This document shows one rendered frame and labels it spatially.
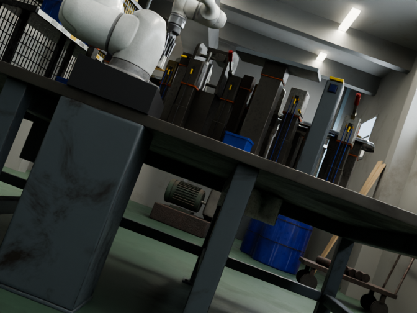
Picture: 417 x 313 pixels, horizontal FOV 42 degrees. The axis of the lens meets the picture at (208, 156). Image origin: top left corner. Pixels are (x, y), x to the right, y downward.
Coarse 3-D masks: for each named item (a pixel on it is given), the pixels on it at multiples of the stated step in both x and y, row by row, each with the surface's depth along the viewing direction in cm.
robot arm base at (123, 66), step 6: (114, 60) 191; (120, 60) 189; (114, 66) 189; (120, 66) 189; (126, 66) 189; (132, 66) 189; (126, 72) 188; (132, 72) 189; (138, 72) 190; (144, 72) 192; (138, 78) 187; (144, 78) 192
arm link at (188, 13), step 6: (174, 0) 286; (180, 0) 282; (186, 0) 282; (192, 0) 283; (174, 6) 283; (180, 6) 282; (186, 6) 282; (192, 6) 282; (174, 12) 283; (180, 12) 282; (186, 12) 283; (192, 12) 283; (186, 18) 286; (192, 18) 286
